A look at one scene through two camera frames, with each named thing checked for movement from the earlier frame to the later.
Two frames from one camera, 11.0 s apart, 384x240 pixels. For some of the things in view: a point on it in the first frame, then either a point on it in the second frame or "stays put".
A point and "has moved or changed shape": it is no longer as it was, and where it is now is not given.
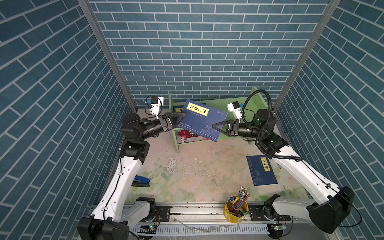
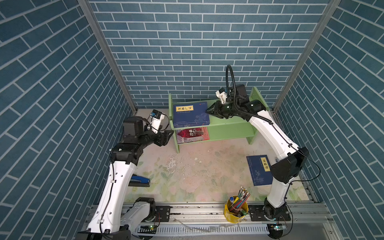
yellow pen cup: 235,209 stays put
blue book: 200,118 has moved or changed shape
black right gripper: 233,128 -> 217,110
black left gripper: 166,125 -> 162,138
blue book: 261,172 stays put
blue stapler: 141,181 stays put
